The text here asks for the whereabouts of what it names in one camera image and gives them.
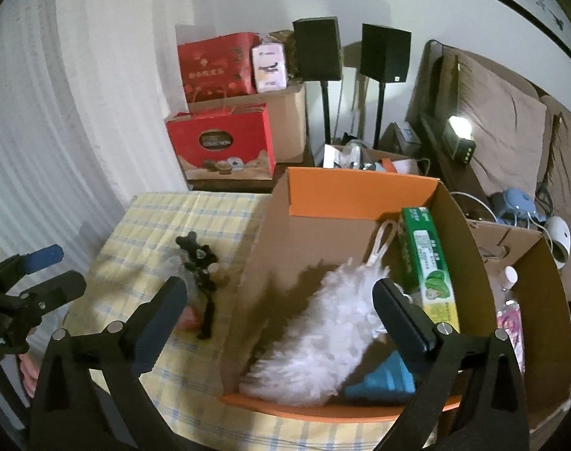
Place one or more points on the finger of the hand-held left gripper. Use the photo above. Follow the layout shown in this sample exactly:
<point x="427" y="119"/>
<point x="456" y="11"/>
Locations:
<point x="55" y="289"/>
<point x="43" y="256"/>

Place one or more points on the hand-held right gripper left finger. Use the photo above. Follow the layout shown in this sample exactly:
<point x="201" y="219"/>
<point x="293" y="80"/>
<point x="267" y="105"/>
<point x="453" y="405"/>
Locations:
<point x="156" y="333"/>

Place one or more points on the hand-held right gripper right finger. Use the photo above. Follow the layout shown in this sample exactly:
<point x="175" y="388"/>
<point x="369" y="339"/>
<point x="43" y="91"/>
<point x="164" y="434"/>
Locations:
<point x="400" y="324"/>

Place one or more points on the small red object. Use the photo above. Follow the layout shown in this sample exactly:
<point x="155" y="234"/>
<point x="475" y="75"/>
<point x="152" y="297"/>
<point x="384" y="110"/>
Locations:
<point x="191" y="319"/>

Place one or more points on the blue collapsible funnel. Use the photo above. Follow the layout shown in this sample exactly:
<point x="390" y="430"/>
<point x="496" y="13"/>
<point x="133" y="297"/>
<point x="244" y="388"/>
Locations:
<point x="384" y="383"/>

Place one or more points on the green toothpaste box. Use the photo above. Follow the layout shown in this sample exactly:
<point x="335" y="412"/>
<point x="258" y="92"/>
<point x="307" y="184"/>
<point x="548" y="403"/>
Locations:
<point x="426" y="253"/>

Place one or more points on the white fluffy duster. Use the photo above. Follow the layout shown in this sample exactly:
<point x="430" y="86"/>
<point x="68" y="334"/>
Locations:
<point x="313" y="338"/>

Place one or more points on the orange cardboard box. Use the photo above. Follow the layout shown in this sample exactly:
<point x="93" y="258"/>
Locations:
<point x="360" y="192"/>

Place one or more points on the person's left hand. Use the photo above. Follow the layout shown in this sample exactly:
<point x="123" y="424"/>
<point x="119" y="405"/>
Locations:
<point x="29" y="376"/>

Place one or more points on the yellow checkered tablecloth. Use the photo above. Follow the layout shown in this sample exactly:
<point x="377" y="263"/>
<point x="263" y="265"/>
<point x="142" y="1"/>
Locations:
<point x="125" y="225"/>

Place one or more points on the white sheer curtain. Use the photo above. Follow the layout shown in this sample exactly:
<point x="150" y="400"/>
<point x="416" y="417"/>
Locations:
<point x="13" y="150"/>

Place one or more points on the clear bottle white cap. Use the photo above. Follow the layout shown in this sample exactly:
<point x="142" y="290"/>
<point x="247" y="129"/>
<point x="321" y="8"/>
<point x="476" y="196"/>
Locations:
<point x="506" y="282"/>

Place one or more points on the large open brown carton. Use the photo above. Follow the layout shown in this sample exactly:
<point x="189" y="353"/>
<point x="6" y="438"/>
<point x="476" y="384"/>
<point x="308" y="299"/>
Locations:
<point x="549" y="338"/>

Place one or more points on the cream curtain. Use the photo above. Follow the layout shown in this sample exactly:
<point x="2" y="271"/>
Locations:
<point x="102" y="103"/>

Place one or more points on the blue grey device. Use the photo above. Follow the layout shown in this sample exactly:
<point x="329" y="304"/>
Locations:
<point x="516" y="204"/>

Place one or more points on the small cluttered cardboard box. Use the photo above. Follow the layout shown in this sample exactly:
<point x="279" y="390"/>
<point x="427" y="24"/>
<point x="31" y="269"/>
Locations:
<point x="360" y="157"/>

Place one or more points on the white round device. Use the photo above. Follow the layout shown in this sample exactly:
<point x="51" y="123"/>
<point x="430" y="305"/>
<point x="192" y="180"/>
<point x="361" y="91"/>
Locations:
<point x="559" y="239"/>

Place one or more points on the black portable lamp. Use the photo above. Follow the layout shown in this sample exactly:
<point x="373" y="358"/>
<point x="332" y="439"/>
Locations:
<point x="459" y="138"/>

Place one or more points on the black speaker stand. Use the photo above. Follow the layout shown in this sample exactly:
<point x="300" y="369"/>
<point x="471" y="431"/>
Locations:
<point x="379" y="112"/>
<point x="325" y="112"/>

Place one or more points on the red gift bag oval label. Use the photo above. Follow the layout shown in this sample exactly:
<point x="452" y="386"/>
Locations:
<point x="219" y="127"/>

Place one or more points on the wooden sofa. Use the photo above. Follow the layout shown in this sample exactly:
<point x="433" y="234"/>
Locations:
<point x="431" y="103"/>

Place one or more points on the brown cardboard box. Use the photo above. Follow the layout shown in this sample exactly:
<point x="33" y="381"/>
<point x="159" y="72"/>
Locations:
<point x="290" y="122"/>

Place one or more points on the large brown sofa cushion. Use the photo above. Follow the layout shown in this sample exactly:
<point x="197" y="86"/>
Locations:
<point x="497" y="112"/>

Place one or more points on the red gift bag gold print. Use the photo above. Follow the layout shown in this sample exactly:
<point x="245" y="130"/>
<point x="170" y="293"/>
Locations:
<point x="215" y="65"/>

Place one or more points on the black speaker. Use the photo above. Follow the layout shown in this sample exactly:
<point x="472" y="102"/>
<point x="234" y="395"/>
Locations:
<point x="316" y="47"/>
<point x="384" y="51"/>

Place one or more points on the pink tissue pack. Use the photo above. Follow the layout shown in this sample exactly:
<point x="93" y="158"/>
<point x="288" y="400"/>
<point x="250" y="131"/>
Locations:
<point x="269" y="68"/>

